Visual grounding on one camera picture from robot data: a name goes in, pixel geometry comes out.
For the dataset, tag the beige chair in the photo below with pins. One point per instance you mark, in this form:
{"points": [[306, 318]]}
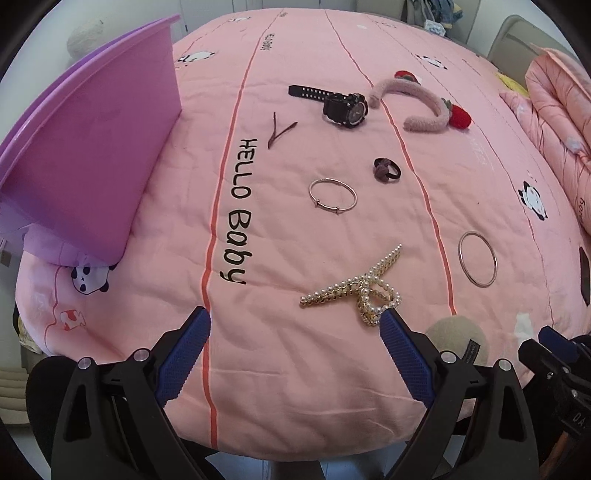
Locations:
{"points": [[517, 37]]}

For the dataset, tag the pink plush strawberry headband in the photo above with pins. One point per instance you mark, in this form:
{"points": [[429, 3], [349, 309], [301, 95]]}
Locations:
{"points": [[425, 99]]}

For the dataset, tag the pink printed bedsheet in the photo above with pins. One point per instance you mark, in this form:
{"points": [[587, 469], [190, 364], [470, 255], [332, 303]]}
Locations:
{"points": [[300, 378]]}

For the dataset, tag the pink quilt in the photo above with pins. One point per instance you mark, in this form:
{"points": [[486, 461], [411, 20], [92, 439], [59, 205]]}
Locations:
{"points": [[554, 101]]}

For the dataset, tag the yellow item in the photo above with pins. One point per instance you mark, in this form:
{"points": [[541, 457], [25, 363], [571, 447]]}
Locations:
{"points": [[510, 81]]}

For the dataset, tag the pile of clothes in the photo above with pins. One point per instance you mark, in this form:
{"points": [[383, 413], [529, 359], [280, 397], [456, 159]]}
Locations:
{"points": [[436, 16]]}

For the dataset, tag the pearl hair claw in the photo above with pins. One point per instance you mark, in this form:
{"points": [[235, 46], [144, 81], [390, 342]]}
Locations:
{"points": [[341, 290]]}

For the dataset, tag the silver bangle with clasp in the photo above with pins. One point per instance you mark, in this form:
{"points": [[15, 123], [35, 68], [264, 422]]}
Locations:
{"points": [[328, 209]]}

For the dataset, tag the purple plastic tub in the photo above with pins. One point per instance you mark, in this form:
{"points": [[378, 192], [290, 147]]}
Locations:
{"points": [[92, 138]]}

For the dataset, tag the beige plush ball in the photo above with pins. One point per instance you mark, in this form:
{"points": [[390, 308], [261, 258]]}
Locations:
{"points": [[455, 334]]}

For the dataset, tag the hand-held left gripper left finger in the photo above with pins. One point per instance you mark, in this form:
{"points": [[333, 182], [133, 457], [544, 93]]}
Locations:
{"points": [[184, 350]]}

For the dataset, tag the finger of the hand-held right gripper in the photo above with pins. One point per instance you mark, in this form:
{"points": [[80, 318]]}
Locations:
{"points": [[542, 362], [556, 339]]}

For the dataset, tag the black wrist watch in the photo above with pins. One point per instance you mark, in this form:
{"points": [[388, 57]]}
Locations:
{"points": [[344, 110]]}

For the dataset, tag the thin brown hair clip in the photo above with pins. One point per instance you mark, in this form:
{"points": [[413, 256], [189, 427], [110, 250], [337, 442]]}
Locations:
{"points": [[275, 134]]}

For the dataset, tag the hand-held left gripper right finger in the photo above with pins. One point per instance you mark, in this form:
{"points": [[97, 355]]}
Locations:
{"points": [[404, 350]]}

